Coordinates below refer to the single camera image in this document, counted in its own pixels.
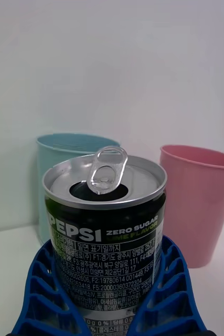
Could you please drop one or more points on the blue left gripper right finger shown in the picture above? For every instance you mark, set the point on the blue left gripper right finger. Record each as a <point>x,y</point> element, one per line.
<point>174,302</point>

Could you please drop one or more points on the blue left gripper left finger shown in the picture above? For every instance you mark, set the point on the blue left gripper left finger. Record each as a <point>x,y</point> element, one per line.
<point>41,302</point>

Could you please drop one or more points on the black drink can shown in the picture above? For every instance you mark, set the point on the black drink can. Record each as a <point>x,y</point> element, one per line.
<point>104,236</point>

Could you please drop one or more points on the pink plastic bin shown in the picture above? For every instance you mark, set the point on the pink plastic bin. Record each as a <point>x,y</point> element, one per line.
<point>203,210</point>

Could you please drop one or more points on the pale blue plastic bin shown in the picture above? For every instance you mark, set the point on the pale blue plastic bin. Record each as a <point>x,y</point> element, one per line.
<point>51,183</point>

